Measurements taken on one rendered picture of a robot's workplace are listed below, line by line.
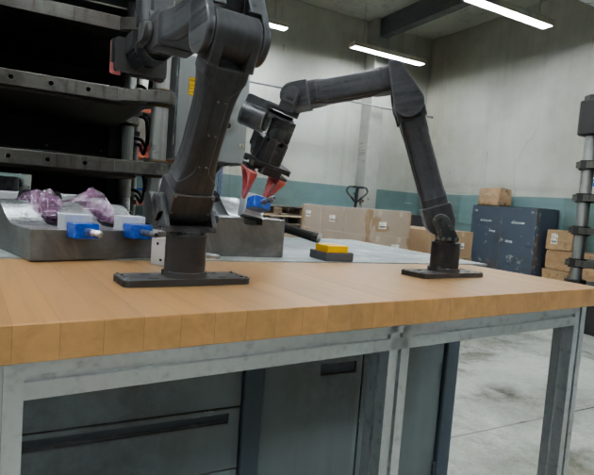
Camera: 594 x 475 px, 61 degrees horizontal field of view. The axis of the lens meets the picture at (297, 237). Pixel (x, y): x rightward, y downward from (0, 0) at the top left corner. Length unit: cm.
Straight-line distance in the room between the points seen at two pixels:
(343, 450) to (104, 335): 100
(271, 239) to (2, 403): 75
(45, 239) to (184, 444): 56
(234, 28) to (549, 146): 801
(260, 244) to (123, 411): 47
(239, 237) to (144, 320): 61
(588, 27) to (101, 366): 843
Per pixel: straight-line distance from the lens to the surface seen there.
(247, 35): 70
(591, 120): 510
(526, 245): 797
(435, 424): 165
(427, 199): 112
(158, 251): 97
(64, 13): 200
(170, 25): 88
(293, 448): 138
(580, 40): 872
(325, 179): 908
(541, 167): 858
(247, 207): 116
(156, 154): 186
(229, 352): 66
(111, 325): 57
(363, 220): 500
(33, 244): 97
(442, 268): 113
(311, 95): 114
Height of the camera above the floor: 93
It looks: 4 degrees down
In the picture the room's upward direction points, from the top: 4 degrees clockwise
